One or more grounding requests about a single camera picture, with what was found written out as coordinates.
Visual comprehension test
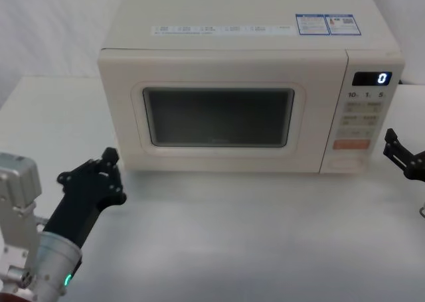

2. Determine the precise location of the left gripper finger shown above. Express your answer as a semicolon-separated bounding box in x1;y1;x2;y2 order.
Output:
106;148;128;205
56;147;116;187

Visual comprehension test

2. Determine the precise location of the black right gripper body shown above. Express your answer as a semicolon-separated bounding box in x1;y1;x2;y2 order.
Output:
402;149;425;183

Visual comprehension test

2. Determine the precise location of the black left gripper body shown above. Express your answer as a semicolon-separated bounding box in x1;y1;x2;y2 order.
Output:
42;169;119;250

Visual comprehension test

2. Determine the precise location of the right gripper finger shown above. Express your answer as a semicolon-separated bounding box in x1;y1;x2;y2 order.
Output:
382;127;416;176

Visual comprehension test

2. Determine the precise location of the oven control panel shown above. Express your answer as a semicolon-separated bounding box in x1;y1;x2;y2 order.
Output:
319;50;406;175

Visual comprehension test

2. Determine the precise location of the white table cloth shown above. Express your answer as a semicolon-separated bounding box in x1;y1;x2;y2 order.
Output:
0;76;425;302

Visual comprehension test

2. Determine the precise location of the white curtain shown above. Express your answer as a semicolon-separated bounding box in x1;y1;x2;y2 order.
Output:
0;0;425;109

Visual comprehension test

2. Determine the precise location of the blue bordered label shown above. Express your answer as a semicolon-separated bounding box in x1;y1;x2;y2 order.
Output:
295;13;355;37

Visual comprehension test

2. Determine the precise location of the cream microwave oven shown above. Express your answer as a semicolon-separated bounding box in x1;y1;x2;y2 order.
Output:
96;0;406;175

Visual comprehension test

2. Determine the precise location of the long white label strip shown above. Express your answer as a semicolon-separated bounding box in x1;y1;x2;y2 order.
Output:
151;24;298;37

